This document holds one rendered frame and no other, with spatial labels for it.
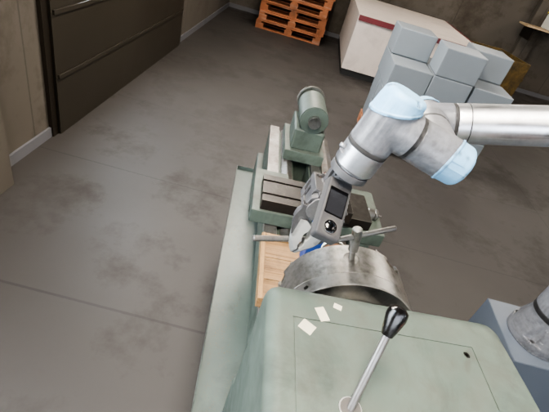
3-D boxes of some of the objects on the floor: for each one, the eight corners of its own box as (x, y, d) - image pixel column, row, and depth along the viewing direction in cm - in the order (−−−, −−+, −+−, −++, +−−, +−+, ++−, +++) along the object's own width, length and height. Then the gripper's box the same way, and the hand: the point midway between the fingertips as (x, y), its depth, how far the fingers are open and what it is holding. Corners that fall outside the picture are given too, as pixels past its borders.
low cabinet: (426, 66, 841) (447, 21, 788) (454, 108, 643) (484, 51, 590) (337, 40, 833) (353, -7, 780) (338, 74, 635) (359, 14, 582)
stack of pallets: (322, 35, 832) (337, -14, 776) (321, 47, 754) (337, -8, 699) (261, 17, 826) (272, -34, 771) (254, 26, 749) (265, -30, 694)
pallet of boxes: (449, 146, 503) (503, 51, 433) (465, 178, 437) (532, 73, 367) (356, 118, 500) (396, 19, 430) (359, 146, 434) (405, 34, 364)
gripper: (368, 163, 74) (310, 238, 85) (327, 143, 72) (273, 222, 83) (377, 189, 67) (312, 266, 79) (332, 167, 65) (271, 250, 76)
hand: (295, 249), depth 78 cm, fingers closed
